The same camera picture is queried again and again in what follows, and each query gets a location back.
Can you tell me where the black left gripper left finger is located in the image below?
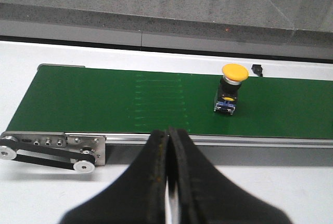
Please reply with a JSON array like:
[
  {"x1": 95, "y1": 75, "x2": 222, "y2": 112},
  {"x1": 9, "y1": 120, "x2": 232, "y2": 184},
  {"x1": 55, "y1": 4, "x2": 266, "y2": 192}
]
[{"x1": 60, "y1": 130, "x2": 169, "y2": 223}]

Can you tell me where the aluminium conveyor side rail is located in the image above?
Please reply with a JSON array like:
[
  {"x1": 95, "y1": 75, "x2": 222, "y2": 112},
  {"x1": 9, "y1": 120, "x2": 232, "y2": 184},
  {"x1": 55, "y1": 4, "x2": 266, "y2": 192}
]
[{"x1": 105, "y1": 134, "x2": 332, "y2": 149}]

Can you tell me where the left steel counter top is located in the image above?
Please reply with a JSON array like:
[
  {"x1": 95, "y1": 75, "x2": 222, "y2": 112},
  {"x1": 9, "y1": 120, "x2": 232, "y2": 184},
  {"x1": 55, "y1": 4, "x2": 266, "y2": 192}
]
[{"x1": 1, "y1": 0, "x2": 332, "y2": 63}]

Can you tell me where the green conveyor belt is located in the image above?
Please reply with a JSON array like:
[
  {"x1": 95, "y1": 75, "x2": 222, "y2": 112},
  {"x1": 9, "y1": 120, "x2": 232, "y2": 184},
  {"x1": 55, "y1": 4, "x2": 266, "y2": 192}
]
[{"x1": 7, "y1": 65, "x2": 332, "y2": 139}]

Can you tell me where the steel motor mount plate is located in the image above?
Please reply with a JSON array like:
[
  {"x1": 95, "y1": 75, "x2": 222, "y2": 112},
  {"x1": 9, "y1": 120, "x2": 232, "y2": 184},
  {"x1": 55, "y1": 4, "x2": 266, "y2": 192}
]
[{"x1": 1, "y1": 131, "x2": 106, "y2": 166}]

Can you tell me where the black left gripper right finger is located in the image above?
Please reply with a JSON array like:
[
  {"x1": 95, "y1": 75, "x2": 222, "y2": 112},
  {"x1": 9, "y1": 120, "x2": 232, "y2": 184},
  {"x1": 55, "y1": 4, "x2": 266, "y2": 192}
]
[{"x1": 169, "y1": 128, "x2": 291, "y2": 223}]

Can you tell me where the black drive belt with pulleys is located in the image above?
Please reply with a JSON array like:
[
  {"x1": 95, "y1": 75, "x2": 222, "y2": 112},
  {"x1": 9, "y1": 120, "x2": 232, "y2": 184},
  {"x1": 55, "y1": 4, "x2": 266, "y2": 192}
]
[{"x1": 1, "y1": 136, "x2": 96, "y2": 173}]

